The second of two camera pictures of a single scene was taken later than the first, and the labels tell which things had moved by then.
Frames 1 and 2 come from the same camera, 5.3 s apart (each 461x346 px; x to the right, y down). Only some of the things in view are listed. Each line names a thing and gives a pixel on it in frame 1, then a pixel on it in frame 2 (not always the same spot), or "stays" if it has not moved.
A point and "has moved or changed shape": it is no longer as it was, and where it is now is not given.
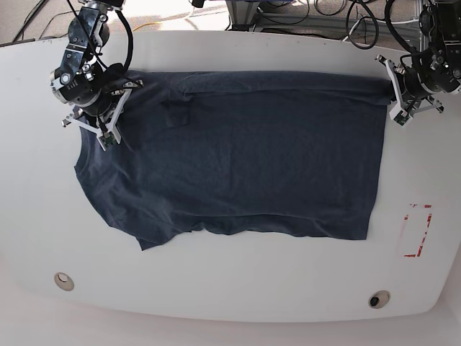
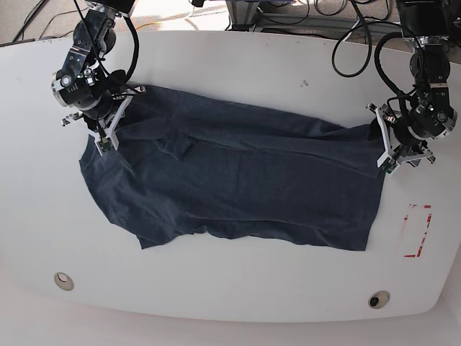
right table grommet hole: (379, 299) stays
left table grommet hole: (64, 281) stays
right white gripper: (398, 105) → (389, 161)
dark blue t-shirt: (274, 153) has moved or changed shape
